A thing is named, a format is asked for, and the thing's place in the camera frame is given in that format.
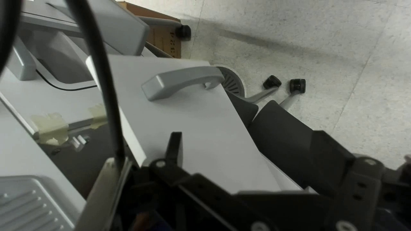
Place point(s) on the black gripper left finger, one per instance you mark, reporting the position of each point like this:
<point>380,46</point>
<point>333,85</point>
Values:
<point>175,150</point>

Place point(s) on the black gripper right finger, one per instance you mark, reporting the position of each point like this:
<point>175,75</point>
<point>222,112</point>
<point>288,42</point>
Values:
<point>361,188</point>

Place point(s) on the small white cabinet door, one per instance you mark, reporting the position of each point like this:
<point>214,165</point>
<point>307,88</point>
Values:
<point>205,129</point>

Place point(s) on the grey round floor vent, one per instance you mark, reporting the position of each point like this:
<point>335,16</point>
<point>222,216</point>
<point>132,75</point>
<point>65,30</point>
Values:
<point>234,84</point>

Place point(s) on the masking tape piece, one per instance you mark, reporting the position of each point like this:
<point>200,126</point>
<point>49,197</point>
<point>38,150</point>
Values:
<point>49,124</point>

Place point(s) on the grey oven door flap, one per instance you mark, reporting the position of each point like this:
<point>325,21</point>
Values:
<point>123,26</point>

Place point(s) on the white toy kitchen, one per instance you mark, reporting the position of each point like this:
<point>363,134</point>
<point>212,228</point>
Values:
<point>17,146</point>

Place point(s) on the metal mount bracket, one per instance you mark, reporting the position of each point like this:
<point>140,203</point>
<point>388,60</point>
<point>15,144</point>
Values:
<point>100,197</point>

